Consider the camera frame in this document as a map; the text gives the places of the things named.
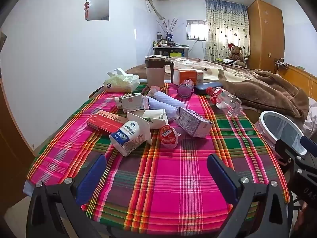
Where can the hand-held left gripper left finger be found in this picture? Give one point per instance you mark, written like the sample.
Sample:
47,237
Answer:
91,178

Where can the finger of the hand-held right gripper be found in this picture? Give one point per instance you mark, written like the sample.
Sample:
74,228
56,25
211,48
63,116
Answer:
287,151
309,145

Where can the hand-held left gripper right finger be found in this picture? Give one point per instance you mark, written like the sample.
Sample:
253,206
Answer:
220,176

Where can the white round waste bin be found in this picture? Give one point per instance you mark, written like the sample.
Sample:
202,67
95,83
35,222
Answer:
262,125

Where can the red medicine box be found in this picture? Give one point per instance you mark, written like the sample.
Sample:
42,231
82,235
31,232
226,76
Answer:
104,121

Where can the purple and white carton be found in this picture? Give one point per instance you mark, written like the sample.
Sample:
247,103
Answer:
193,124

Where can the clear red-lid jelly cup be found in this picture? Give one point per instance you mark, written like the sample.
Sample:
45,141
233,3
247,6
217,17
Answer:
168,135

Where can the strawberry milk carton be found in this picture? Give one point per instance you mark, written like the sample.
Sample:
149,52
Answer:
132,103

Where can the white ribbed foam sheet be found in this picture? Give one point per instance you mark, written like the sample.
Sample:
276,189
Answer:
168,101

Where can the red drink can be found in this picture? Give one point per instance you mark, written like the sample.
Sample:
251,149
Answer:
185,88

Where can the pale pink bed sheet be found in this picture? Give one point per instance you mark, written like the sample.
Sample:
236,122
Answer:
312,121

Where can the pink green plaid tablecloth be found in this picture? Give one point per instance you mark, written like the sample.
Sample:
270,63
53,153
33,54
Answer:
173,178

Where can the blue and white yoghurt cup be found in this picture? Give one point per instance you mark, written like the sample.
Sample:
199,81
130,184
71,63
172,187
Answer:
126,138

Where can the wooden headboard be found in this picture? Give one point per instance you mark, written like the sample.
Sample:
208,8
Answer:
297,76

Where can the brown fleece blanket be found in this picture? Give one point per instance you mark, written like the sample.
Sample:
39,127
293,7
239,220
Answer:
260,86

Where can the white folded paper carton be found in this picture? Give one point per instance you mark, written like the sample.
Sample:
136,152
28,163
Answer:
146,131

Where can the clear red-label plastic bottle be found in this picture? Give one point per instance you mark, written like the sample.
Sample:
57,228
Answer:
223,99

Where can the wooden door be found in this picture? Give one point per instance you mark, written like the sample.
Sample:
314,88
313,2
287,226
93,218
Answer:
12,141

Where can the dark blue glasses case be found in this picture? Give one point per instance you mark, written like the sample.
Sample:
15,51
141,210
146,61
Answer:
201,87

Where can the soft tissue pack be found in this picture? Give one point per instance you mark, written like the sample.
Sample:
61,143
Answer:
118,83

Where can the orange and white box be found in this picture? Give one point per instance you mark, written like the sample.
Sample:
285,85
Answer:
188,75

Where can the small pink wrapper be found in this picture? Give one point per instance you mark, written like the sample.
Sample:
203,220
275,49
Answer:
154,88

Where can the brown teddy bear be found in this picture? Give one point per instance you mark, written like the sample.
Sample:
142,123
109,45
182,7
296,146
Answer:
236,53

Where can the wooden wardrobe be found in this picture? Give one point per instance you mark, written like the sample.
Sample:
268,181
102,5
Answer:
266,34

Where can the cluttered desk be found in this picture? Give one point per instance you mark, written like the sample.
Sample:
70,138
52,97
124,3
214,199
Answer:
173,50

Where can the heart-print curtain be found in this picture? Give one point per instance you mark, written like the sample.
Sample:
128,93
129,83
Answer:
225,24

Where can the small window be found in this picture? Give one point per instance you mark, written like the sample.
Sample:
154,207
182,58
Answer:
197,29

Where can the vase of bare branches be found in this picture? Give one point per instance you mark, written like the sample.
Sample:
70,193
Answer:
168,28

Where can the red hanging ornament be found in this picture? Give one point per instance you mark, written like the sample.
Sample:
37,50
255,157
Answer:
86,10

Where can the square wall mirror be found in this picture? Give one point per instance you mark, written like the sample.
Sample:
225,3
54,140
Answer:
99,7

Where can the wrapped wall pipe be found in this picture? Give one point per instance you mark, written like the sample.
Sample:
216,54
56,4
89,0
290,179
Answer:
153,6

